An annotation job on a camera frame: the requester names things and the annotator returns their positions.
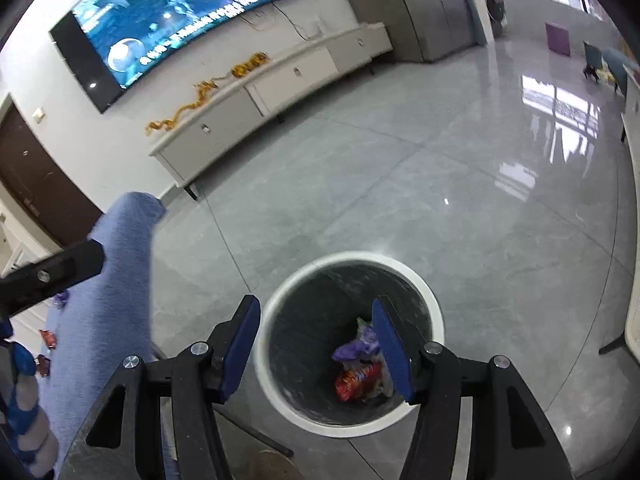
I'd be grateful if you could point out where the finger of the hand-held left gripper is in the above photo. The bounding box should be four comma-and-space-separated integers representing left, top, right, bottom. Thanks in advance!
0, 240, 106, 318

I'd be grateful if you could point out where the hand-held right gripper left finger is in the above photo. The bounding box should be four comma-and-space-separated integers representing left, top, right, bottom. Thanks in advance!
60, 294, 262, 480

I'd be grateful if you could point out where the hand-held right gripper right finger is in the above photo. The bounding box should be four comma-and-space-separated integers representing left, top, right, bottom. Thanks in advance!
371, 295, 576, 480

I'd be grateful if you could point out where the white tissue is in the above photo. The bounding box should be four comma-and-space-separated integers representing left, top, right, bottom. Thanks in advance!
372, 355, 401, 398

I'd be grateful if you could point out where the small purple wrapper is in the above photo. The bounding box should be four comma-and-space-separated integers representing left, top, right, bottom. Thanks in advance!
331, 324, 383, 363

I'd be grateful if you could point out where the red snack bag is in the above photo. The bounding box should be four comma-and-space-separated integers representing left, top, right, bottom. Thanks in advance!
334, 362, 386, 403

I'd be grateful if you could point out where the white round trash bin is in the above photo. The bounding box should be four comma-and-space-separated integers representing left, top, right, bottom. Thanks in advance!
252, 251, 446, 438

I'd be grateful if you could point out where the blue fuzzy blanket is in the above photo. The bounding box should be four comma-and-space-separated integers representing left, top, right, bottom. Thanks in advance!
30, 191, 178, 480

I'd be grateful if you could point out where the dark brown door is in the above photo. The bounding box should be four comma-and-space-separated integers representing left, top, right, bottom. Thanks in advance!
0, 105, 103, 248

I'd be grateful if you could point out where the beige slipper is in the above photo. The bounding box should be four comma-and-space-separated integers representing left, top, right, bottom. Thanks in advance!
259, 449, 306, 480

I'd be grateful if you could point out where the golden dragon figurine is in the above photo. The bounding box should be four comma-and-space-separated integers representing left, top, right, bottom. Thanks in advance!
145, 102, 201, 136
194, 74, 236, 104

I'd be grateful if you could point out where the white television cabinet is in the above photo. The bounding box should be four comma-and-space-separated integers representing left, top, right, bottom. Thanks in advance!
148, 22, 394, 200

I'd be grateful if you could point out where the white table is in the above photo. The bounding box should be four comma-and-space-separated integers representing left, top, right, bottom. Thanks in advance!
597, 65, 640, 356

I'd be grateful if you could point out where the golden tiger figurine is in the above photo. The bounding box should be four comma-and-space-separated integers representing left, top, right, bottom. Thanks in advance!
231, 52, 268, 79

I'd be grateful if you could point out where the grey refrigerator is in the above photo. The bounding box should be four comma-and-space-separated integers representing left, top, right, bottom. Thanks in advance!
387, 0, 486, 63

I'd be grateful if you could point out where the purple stool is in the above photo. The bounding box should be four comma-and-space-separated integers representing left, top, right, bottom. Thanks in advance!
546, 21, 571, 56

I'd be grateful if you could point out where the dark green chair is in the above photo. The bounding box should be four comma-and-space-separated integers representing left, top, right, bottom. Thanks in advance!
581, 41, 604, 81

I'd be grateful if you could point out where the dark round object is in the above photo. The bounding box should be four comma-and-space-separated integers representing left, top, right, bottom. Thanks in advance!
475, 0, 507, 38

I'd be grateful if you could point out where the blue chair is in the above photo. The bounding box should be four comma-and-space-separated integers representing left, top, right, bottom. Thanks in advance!
601, 47, 636, 96

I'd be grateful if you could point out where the black metal table frame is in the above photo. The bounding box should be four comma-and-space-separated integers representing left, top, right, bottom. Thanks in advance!
212, 402, 296, 458

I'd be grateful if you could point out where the wall-mounted television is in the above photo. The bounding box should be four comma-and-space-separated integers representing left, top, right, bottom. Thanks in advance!
49, 0, 306, 114

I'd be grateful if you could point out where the television cable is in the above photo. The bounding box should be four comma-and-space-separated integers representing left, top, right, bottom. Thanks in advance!
240, 2, 326, 41

